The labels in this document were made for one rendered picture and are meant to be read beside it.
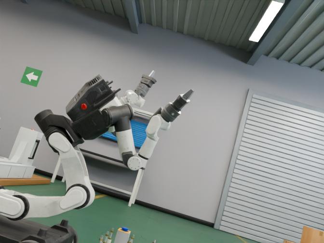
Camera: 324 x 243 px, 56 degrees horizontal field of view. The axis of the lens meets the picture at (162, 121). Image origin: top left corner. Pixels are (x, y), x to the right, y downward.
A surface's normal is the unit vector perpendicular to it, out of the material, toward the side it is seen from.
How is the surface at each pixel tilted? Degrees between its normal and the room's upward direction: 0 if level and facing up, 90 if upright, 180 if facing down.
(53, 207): 108
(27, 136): 90
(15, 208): 90
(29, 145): 90
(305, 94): 90
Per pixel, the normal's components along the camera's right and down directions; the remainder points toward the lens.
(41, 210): -0.01, -0.18
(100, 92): 0.32, 0.29
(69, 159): 0.05, 0.24
